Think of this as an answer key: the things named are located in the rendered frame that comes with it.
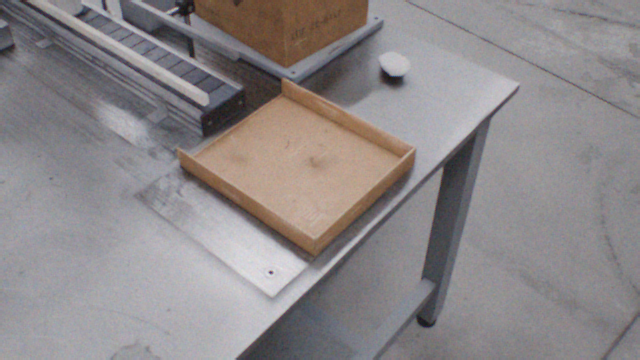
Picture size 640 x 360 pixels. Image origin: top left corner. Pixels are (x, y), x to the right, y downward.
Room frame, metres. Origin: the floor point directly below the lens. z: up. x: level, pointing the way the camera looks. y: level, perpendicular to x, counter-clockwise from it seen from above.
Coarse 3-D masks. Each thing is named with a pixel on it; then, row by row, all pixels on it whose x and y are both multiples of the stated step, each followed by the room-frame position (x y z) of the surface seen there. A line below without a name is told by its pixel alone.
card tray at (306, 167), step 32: (288, 96) 0.97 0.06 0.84; (256, 128) 0.87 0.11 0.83; (288, 128) 0.87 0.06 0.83; (320, 128) 0.87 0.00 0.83; (352, 128) 0.87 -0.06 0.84; (192, 160) 0.75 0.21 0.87; (224, 160) 0.79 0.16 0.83; (256, 160) 0.79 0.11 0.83; (288, 160) 0.79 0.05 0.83; (320, 160) 0.79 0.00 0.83; (352, 160) 0.79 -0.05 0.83; (384, 160) 0.79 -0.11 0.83; (224, 192) 0.71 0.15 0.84; (256, 192) 0.71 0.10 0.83; (288, 192) 0.72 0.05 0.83; (320, 192) 0.72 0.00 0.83; (352, 192) 0.72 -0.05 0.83; (288, 224) 0.62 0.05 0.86; (320, 224) 0.65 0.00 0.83
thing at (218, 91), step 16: (48, 16) 1.18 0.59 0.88; (80, 16) 1.18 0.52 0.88; (96, 16) 1.18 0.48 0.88; (80, 32) 1.12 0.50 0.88; (112, 32) 1.12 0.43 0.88; (128, 32) 1.12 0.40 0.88; (144, 48) 1.06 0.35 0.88; (160, 48) 1.06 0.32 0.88; (128, 64) 1.00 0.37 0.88; (160, 64) 1.00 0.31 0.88; (176, 64) 1.00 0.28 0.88; (192, 64) 1.00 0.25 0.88; (160, 80) 0.95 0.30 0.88; (192, 80) 0.95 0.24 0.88; (208, 80) 0.95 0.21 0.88; (208, 96) 0.91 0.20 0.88; (224, 96) 0.91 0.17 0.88; (208, 112) 0.86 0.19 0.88
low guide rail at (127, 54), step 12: (36, 0) 1.19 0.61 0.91; (48, 12) 1.17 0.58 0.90; (60, 12) 1.14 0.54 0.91; (72, 24) 1.11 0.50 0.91; (84, 24) 1.09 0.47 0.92; (96, 36) 1.05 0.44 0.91; (108, 48) 1.03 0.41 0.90; (120, 48) 1.01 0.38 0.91; (132, 60) 0.98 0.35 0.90; (144, 60) 0.97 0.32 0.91; (156, 72) 0.94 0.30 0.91; (168, 72) 0.93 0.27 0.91; (180, 84) 0.89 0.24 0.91; (192, 96) 0.87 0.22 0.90; (204, 96) 0.86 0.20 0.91
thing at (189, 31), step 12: (120, 0) 1.12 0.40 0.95; (132, 0) 1.10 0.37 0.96; (144, 12) 1.07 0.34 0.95; (156, 12) 1.06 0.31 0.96; (168, 24) 1.03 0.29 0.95; (180, 24) 1.01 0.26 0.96; (192, 36) 0.99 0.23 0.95; (204, 36) 0.97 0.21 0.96; (216, 48) 0.95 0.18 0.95; (228, 48) 0.93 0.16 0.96
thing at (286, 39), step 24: (216, 0) 1.18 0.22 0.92; (240, 0) 1.12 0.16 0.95; (264, 0) 1.07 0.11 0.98; (288, 0) 1.04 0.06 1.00; (312, 0) 1.08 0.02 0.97; (336, 0) 1.13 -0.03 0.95; (360, 0) 1.18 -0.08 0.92; (216, 24) 1.18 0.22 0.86; (240, 24) 1.13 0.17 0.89; (264, 24) 1.07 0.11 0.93; (288, 24) 1.04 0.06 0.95; (312, 24) 1.08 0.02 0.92; (336, 24) 1.13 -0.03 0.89; (360, 24) 1.19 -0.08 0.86; (264, 48) 1.08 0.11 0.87; (288, 48) 1.04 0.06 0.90; (312, 48) 1.08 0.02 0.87
